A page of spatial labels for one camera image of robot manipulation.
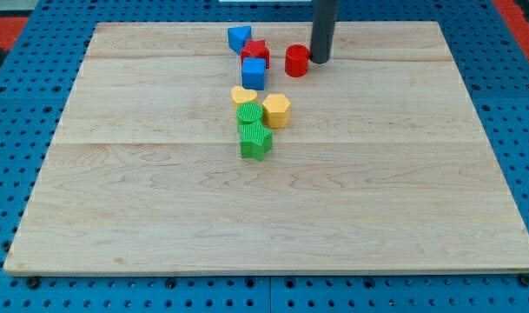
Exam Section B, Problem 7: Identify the grey cylindrical robot arm rod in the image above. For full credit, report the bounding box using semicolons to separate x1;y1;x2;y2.
309;0;341;64

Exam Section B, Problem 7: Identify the green star block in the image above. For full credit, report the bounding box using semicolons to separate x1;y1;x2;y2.
238;120;273;161

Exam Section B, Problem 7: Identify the green cylinder block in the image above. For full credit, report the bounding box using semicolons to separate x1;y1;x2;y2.
235;102;263;124

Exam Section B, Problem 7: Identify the yellow hexagon block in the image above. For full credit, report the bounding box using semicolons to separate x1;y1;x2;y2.
262;94;291;129

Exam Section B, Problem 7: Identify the yellow heart block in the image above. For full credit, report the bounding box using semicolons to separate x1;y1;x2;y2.
230;85;258;111

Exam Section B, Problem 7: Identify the light wooden board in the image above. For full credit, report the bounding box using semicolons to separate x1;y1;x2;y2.
3;22;529;276

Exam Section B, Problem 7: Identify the blue cube block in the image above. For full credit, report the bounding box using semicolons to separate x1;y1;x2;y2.
241;57;267;90

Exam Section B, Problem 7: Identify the red cylinder block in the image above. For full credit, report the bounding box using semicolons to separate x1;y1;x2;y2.
285;44;310;77

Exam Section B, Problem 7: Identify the red star block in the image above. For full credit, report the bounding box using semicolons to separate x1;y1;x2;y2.
240;39;270;69

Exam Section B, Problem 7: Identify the blue perforated metal base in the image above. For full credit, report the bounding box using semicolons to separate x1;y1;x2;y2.
0;0;529;312

